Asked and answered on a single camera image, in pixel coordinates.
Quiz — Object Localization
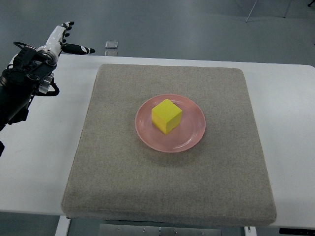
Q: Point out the metal chair legs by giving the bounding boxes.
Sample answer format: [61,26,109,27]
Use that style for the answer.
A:
[245,0,315,23]

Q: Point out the white table leg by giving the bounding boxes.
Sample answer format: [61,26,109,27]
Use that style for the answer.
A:
[55,216,71,236]

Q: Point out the floor socket plate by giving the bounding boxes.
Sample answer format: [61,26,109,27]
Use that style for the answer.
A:
[105,40,119,49]
[105,50,118,57]

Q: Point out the metal table base plate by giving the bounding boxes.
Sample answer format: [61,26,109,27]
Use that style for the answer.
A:
[98,224,222,236]

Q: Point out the beige felt mat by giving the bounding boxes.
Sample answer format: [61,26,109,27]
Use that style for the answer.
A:
[62,64,277,226]

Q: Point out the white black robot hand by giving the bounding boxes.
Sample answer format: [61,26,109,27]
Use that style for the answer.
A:
[37,21,95,61]

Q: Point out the lower floor socket plate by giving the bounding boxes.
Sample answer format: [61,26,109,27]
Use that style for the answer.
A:
[105,50,118,57]

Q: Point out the yellow foam block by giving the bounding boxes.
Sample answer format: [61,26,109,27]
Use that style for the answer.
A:
[151,99,182,134]

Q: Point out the upper floor socket plate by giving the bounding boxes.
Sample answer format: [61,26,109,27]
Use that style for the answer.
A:
[105,40,119,49]

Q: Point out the pink plate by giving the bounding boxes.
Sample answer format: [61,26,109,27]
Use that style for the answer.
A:
[135,94,206,153]

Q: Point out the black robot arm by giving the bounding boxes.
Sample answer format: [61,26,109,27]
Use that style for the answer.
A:
[0,42,60,130]

